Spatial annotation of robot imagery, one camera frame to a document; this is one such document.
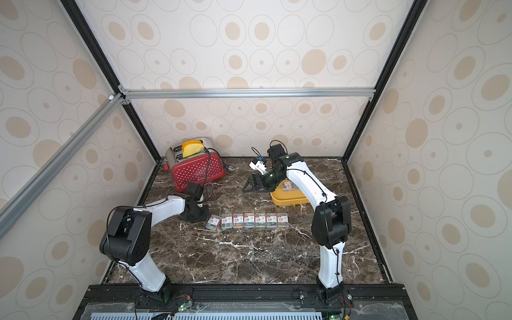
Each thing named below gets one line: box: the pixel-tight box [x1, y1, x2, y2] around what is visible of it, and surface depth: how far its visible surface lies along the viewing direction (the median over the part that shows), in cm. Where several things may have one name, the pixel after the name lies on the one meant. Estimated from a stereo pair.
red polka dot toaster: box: [164, 142, 226, 192], surface depth 100 cm
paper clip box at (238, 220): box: [232, 213, 244, 228], surface depth 94 cm
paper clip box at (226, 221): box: [221, 214, 234, 229], surface depth 94 cm
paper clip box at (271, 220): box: [266, 212, 278, 228], surface depth 94 cm
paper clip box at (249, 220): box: [244, 212, 255, 228], surface depth 94 cm
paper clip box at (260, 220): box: [255, 212, 266, 228], surface depth 94 cm
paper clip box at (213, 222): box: [205, 214, 222, 232], surface depth 93 cm
